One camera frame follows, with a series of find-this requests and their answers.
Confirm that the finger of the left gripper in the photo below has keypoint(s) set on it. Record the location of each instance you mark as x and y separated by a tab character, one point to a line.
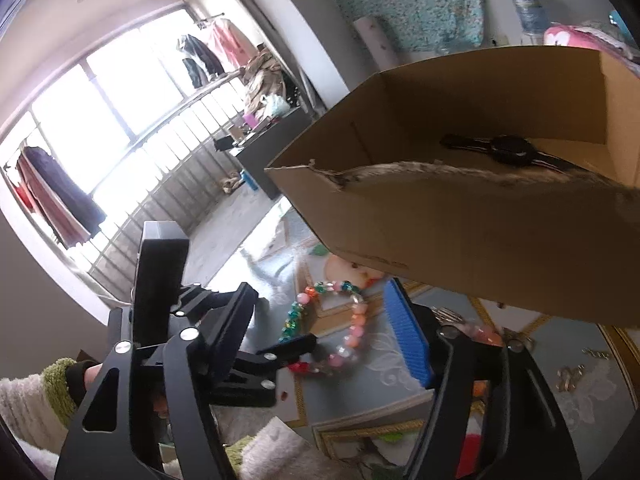
194	301
288	352

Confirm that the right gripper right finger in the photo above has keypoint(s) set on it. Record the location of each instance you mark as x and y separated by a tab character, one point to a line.
489	402

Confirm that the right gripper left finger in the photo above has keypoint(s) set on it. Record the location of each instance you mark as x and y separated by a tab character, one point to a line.
112	436

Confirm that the small rhinestone hair pin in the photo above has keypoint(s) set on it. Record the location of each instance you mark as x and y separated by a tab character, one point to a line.
597	354

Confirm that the silver rhinestone clip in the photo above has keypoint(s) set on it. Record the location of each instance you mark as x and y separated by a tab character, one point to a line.
448	317

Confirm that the fruit pattern tablecloth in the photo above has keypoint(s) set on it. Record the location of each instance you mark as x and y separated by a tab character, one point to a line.
394	379

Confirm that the dark cabinet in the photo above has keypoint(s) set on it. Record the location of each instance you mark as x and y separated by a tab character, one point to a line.
257	153

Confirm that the brown cardboard box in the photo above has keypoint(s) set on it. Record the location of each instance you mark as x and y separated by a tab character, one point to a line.
373	182

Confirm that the black watch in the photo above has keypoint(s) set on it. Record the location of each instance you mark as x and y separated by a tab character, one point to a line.
511	151

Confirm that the pink rolled mat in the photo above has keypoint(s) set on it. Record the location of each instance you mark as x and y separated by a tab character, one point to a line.
376	41

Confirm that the pink floral blanket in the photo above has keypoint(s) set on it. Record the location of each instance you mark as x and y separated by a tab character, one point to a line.
589	38

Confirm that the blue water jug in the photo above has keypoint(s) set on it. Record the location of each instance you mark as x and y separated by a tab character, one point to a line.
533	19

